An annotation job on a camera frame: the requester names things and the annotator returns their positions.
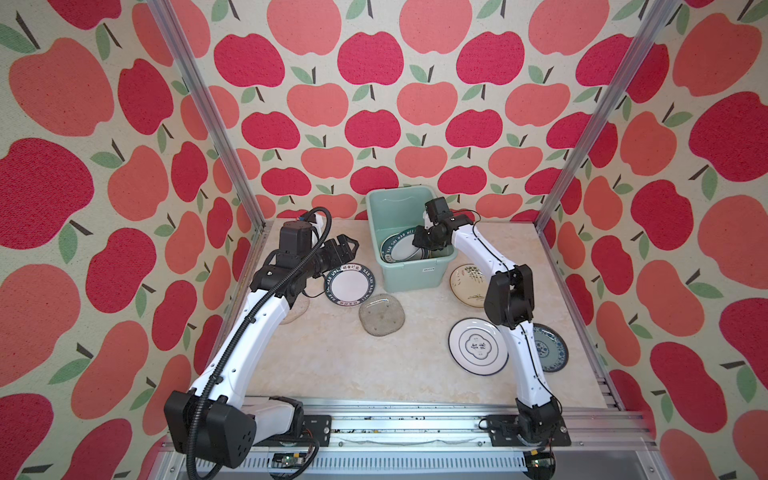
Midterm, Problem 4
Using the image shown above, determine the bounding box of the blue white patterned plate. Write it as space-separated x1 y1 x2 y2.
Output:
533 323 570 373

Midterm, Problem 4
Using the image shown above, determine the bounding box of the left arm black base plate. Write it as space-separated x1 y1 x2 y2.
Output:
254 415 332 447

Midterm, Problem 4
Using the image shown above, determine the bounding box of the aluminium frame post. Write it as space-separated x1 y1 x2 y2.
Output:
535 0 682 236
148 0 266 234

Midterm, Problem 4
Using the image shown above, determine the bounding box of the small green rim lettered plate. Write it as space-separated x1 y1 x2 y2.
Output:
324 263 376 307

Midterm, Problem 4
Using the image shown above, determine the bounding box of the white plate black line pattern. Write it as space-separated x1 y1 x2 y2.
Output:
448 318 509 377

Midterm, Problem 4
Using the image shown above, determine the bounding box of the front aluminium rail base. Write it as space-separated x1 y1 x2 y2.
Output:
146 395 670 480

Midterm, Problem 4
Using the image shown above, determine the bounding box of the left aluminium frame post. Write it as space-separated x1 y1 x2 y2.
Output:
148 0 266 234

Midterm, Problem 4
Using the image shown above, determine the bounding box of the large green rim lettered plate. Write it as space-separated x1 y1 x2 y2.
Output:
380 227 429 263

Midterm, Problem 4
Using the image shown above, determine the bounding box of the right aluminium frame post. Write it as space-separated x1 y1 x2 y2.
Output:
535 0 682 236

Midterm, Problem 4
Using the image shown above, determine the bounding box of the light green plastic bin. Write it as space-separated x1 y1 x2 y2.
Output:
366 185 457 293

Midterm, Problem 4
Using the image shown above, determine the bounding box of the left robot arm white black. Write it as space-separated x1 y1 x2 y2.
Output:
164 207 359 479

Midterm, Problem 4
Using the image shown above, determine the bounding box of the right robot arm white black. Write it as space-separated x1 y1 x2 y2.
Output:
413 197 562 446

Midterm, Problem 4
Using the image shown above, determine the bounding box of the black corrugated cable conduit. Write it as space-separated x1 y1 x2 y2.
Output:
184 206 334 472

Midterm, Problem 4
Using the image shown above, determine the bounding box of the grey clear glass plate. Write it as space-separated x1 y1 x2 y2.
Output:
358 294 406 337

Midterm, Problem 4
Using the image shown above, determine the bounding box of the cream plate with plant motif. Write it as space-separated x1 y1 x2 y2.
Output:
449 264 488 308

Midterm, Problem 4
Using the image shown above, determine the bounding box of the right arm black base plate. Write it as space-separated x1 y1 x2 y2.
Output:
478 415 572 448

